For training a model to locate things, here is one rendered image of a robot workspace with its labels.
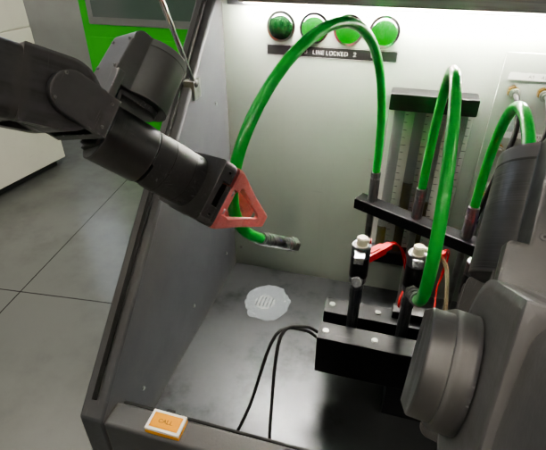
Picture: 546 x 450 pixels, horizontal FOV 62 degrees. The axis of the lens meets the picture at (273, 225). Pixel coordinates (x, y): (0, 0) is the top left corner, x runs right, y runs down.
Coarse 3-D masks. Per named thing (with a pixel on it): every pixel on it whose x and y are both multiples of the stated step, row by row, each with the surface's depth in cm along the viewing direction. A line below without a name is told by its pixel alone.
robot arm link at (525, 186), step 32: (512, 160) 20; (544, 160) 18; (512, 192) 19; (544, 192) 17; (512, 224) 19; (544, 224) 16; (480, 256) 20; (512, 256) 16; (544, 256) 16; (544, 288) 16; (448, 320) 13; (480, 320) 13; (416, 352) 14; (448, 352) 12; (480, 352) 12; (416, 384) 12; (448, 384) 12; (416, 416) 13; (448, 416) 12
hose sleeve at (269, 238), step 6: (264, 234) 58; (270, 234) 60; (264, 240) 58; (270, 240) 59; (276, 240) 60; (282, 240) 62; (288, 240) 63; (270, 246) 60; (276, 246) 61; (282, 246) 62; (288, 246) 64
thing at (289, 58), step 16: (320, 32) 53; (368, 32) 61; (304, 48) 51; (288, 64) 50; (272, 80) 49; (384, 80) 70; (256, 96) 49; (384, 96) 72; (256, 112) 48; (384, 112) 74; (384, 128) 76; (240, 144) 48; (240, 160) 49; (256, 240) 57
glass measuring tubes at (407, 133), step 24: (408, 96) 78; (432, 96) 77; (408, 120) 82; (408, 144) 85; (384, 168) 88; (408, 168) 85; (432, 168) 84; (456, 168) 83; (384, 192) 89; (408, 192) 88; (432, 192) 88; (432, 216) 91; (384, 240) 95
